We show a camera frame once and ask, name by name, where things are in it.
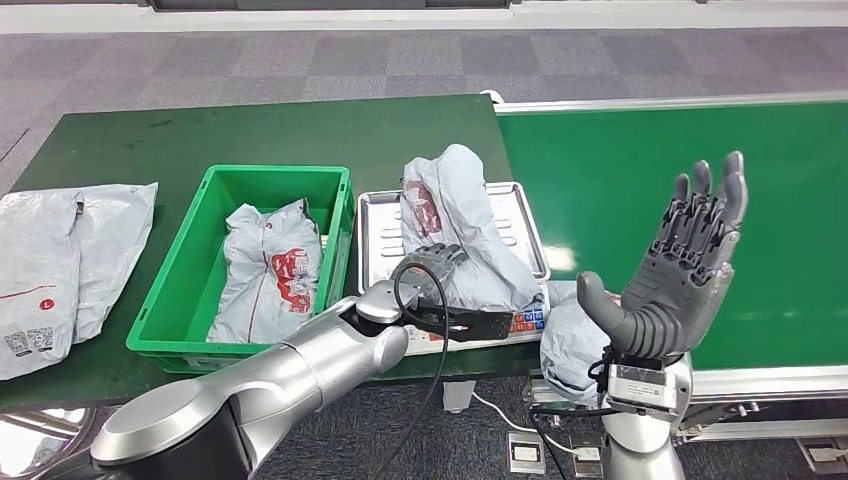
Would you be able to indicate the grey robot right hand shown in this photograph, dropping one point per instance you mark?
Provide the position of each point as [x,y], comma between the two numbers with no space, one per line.
[669,305]

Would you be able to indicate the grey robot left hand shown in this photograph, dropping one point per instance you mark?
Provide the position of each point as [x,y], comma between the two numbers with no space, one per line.
[434,265]

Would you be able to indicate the grey parcel with red print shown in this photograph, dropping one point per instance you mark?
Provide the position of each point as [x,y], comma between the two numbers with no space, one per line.
[570,344]
[265,278]
[477,252]

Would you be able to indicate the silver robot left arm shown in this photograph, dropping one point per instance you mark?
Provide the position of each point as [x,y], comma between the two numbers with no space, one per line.
[265,391]

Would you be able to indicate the green conveyor belt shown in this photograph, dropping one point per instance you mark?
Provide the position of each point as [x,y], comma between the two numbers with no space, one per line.
[629,185]

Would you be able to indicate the metal floor socket box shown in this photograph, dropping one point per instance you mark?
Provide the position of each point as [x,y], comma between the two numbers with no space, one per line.
[526,456]
[586,457]
[825,457]

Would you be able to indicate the plain grey parcel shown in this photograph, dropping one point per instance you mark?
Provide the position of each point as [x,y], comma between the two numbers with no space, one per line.
[116,245]

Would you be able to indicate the grey parcel with QR code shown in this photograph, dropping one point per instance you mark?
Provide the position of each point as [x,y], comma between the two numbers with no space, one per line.
[40,278]

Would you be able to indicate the white scale with steel tray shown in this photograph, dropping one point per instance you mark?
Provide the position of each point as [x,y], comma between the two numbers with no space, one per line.
[517,218]

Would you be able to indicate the green plastic crate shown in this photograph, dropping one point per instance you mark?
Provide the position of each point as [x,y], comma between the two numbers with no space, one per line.
[192,265]

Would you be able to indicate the round chrome base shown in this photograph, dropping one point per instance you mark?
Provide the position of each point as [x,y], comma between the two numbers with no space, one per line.
[33,437]

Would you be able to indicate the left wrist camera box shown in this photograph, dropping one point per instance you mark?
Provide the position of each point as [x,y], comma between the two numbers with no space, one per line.
[477,323]

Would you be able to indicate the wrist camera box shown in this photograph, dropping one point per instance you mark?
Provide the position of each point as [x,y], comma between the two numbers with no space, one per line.
[477,323]
[639,387]

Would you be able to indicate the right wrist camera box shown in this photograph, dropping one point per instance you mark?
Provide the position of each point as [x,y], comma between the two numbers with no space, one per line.
[639,387]

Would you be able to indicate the dark wall base panel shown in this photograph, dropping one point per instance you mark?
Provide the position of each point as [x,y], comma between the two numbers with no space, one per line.
[331,3]

